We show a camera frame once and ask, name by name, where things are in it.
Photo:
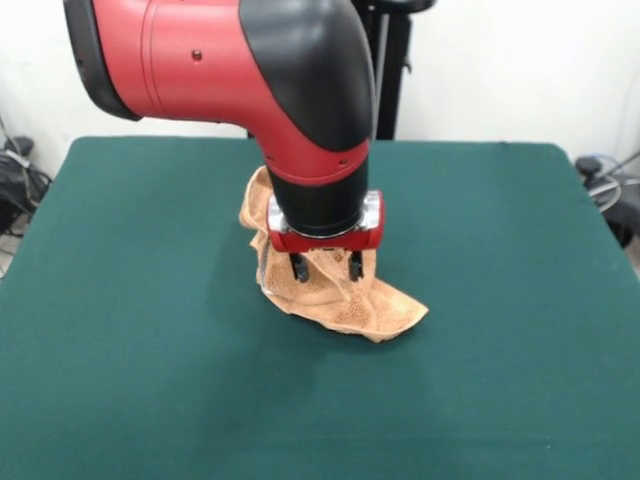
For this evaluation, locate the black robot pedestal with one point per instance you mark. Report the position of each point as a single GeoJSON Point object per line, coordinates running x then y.
{"type": "Point", "coordinates": [395, 75]}

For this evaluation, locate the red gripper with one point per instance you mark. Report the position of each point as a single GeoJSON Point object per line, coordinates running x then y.
{"type": "Point", "coordinates": [325, 242]}

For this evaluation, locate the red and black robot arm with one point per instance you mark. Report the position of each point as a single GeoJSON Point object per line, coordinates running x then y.
{"type": "Point", "coordinates": [200, 60]}

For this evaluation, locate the orange terry towel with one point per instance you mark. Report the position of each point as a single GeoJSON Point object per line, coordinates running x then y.
{"type": "Point", "coordinates": [380, 310]}

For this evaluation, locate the dark green table cloth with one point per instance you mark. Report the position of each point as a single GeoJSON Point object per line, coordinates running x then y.
{"type": "Point", "coordinates": [150, 360]}

